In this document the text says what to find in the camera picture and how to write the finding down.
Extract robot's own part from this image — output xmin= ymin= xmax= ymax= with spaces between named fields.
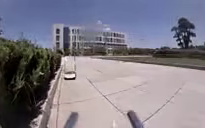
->
xmin=63 ymin=111 xmax=80 ymax=128
xmin=126 ymin=110 xmax=145 ymax=128

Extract row of trees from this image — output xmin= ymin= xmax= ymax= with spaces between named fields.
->
xmin=127 ymin=45 xmax=205 ymax=57

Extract pale concrete slab pavement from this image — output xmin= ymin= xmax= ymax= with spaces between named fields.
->
xmin=47 ymin=55 xmax=205 ymax=128

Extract grey concrete kerb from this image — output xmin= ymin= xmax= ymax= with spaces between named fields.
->
xmin=38 ymin=63 xmax=64 ymax=128

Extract grass strip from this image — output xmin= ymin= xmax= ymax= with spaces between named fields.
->
xmin=91 ymin=54 xmax=205 ymax=72

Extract white multi-storey building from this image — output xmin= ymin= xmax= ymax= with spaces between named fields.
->
xmin=52 ymin=23 xmax=128 ymax=56

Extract white vehicle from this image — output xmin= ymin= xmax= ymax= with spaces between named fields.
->
xmin=63 ymin=70 xmax=77 ymax=80

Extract tall dark tree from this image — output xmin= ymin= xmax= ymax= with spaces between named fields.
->
xmin=170 ymin=17 xmax=197 ymax=50

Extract tall green hedge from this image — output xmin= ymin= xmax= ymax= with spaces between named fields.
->
xmin=0 ymin=34 xmax=63 ymax=128

